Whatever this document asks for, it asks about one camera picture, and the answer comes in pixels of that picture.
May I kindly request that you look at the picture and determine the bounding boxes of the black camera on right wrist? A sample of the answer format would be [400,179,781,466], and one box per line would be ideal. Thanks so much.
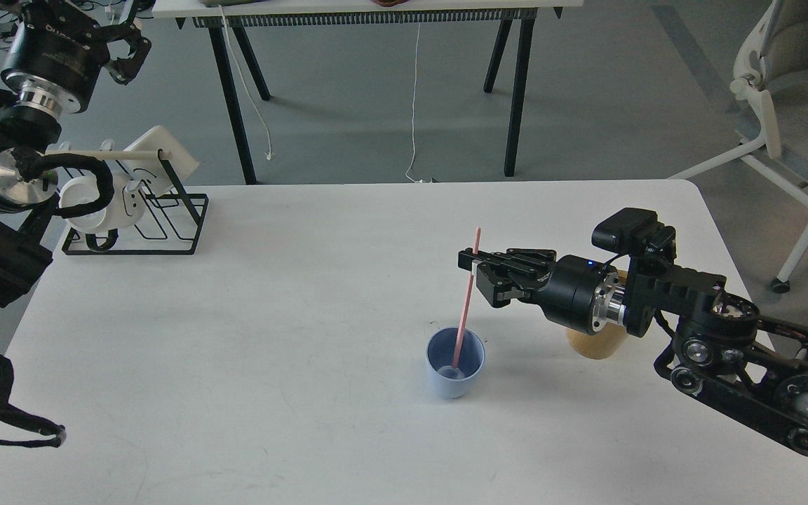
[591,208,677,263]

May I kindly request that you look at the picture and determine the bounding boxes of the pink chopstick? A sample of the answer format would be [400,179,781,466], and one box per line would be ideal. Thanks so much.
[451,260,475,370]

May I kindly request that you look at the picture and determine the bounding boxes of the white hanging cable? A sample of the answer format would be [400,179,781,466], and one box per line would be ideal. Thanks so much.
[219,6,275,162]
[405,22,435,184]

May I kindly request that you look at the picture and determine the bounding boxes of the blue plastic cup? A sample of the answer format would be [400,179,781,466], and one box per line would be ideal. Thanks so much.
[424,327,485,399]

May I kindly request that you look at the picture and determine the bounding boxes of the white background table black legs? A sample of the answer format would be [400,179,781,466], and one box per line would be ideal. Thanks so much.
[152,0,584,186]

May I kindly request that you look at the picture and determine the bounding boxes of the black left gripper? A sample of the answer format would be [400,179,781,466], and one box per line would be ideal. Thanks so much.
[1,1,153,115]

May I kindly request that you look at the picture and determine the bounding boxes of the white plate on rack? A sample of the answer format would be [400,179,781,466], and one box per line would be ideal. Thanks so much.
[126,126,200,197]

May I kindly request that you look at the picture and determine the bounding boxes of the black wire dish rack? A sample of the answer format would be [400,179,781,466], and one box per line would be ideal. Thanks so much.
[60,144,209,256]

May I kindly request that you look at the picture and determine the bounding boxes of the grey white office chair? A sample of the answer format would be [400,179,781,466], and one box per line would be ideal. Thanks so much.
[678,1,808,294]

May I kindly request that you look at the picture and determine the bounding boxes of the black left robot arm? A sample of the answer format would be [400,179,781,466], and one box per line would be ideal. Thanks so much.
[0,1,151,308]

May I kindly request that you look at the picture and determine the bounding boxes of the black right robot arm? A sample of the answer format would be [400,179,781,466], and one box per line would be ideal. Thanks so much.
[458,245,808,457]

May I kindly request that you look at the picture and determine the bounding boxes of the bamboo cylinder holder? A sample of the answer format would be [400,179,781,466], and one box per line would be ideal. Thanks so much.
[565,269,628,359]

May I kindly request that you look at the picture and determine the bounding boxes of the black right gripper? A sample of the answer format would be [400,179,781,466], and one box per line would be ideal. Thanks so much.
[457,248,622,335]

